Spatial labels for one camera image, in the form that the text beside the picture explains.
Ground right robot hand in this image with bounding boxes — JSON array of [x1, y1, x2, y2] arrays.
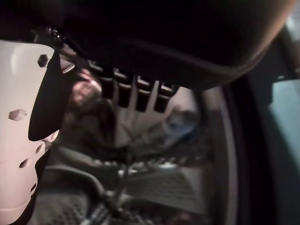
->
[[0, 0, 290, 225]]

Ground white cloth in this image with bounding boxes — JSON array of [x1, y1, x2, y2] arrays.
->
[[114, 86, 202, 150]]

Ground grey front-load washing machine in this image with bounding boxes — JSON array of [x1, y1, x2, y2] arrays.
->
[[25, 23, 300, 225]]

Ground blue cloth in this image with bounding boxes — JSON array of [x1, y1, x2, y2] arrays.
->
[[168, 117, 198, 142]]

